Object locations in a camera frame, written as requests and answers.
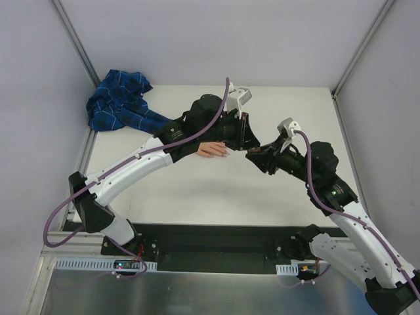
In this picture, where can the right aluminium frame post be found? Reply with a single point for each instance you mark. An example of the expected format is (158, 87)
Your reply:
(371, 32)

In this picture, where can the left white cable duct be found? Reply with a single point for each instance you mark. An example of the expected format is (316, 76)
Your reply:
(90, 264)

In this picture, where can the left aluminium frame post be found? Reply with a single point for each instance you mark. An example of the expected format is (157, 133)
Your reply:
(71, 32)

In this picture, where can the mannequin hand with nails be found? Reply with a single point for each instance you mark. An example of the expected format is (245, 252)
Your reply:
(212, 149)

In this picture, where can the blue plaid cloth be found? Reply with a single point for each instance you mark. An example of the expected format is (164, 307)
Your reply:
(118, 102)

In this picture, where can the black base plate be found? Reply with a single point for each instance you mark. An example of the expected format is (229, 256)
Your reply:
(226, 249)

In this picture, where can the white cable duct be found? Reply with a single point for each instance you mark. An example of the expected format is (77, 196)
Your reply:
(90, 264)
(287, 269)

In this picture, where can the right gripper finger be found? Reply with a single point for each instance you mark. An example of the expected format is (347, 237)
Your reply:
(261, 161)
(271, 147)

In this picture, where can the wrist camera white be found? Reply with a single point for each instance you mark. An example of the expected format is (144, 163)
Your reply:
(237, 98)
(287, 129)

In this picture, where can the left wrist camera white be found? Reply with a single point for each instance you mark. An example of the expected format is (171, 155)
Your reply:
(237, 98)

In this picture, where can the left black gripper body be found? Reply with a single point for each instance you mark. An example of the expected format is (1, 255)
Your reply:
(241, 132)

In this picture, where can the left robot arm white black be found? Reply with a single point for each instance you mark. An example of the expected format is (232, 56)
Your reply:
(210, 119)

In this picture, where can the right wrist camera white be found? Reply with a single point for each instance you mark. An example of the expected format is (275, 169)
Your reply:
(287, 129)

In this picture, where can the right white cable duct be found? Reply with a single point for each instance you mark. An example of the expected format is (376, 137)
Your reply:
(287, 269)

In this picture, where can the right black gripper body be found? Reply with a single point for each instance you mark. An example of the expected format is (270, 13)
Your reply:
(272, 157)

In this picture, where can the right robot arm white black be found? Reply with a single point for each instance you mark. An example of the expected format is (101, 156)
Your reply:
(390, 284)

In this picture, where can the aluminium frame post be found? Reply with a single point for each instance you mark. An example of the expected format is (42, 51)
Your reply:
(71, 32)
(371, 32)

